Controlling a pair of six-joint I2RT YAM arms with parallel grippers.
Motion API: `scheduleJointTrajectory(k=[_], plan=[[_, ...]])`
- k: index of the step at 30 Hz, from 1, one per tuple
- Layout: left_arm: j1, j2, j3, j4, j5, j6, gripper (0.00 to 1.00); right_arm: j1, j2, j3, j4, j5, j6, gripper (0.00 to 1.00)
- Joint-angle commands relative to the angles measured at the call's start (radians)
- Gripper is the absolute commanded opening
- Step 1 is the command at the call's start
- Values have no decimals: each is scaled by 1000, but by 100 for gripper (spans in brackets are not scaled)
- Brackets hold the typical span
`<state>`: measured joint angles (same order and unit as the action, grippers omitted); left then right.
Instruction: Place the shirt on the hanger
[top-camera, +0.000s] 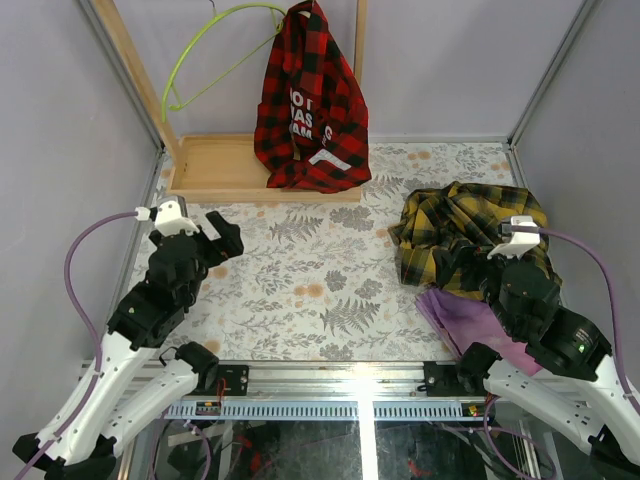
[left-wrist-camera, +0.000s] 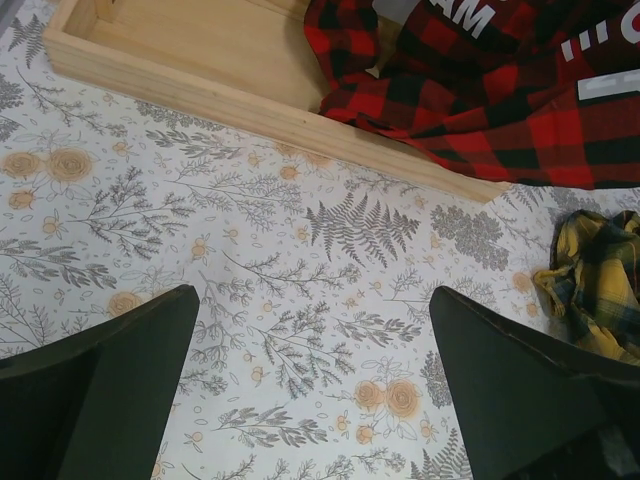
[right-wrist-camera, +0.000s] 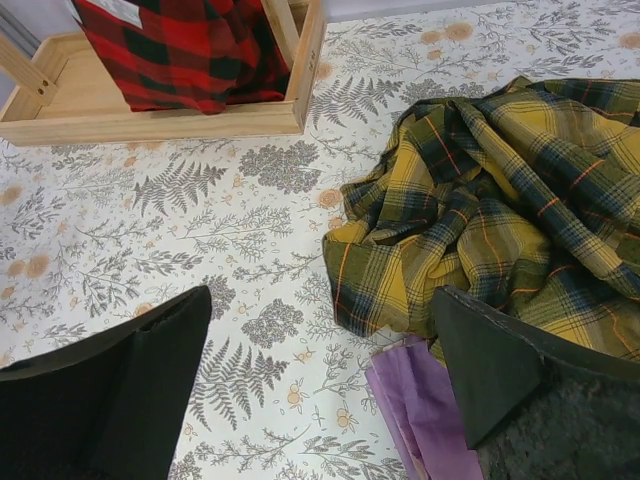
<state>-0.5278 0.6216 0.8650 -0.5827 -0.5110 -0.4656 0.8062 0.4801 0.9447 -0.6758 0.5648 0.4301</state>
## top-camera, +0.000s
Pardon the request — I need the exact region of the yellow plaid flannel shirt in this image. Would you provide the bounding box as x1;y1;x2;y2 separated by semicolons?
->
389;181;548;286

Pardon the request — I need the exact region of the lime green wire hanger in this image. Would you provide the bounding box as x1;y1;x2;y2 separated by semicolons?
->
161;1;287;118

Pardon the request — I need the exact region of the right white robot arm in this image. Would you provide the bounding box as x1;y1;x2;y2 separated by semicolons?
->
455;250;639;479

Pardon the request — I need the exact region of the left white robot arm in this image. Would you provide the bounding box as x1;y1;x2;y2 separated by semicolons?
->
13;200;244;479

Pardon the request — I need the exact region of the red black plaid shirt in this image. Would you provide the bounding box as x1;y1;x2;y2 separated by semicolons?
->
254;1;371;194

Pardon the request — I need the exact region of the wooden clothes rack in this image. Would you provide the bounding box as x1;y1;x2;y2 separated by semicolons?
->
88;1;361;203

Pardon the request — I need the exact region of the purple cloth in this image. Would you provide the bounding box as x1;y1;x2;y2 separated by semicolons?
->
416;288;542;376

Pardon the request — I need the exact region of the floral patterned table mat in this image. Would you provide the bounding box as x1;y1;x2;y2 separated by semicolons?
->
166;143;513;361

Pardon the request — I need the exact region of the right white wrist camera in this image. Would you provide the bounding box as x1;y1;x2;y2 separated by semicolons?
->
487;215;541;260

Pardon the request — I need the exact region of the aluminium front rail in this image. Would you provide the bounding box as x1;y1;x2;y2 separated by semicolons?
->
161;361;488;422

